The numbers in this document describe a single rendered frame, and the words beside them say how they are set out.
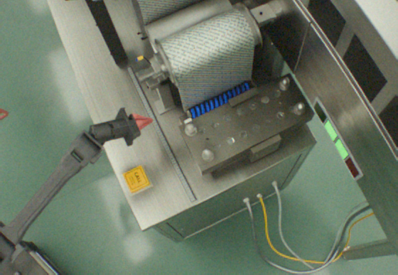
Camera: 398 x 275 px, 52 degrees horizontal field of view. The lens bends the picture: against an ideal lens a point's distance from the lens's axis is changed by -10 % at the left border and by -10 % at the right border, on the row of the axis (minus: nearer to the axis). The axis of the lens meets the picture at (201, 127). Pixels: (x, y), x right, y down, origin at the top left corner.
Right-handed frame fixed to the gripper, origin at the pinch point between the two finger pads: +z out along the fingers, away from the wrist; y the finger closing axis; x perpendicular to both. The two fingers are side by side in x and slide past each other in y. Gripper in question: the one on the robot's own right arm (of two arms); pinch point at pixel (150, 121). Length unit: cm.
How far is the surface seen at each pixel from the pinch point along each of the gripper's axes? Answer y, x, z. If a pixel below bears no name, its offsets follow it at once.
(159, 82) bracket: -6.5, 10.4, 2.2
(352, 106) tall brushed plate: 31, 50, 20
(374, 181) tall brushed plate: 49, 40, 26
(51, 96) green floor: -86, -116, 14
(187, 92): 0.9, 15.0, 6.1
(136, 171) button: 8.5, -17.1, -2.8
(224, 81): 0.9, 17.1, 18.6
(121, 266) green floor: 24, -116, 13
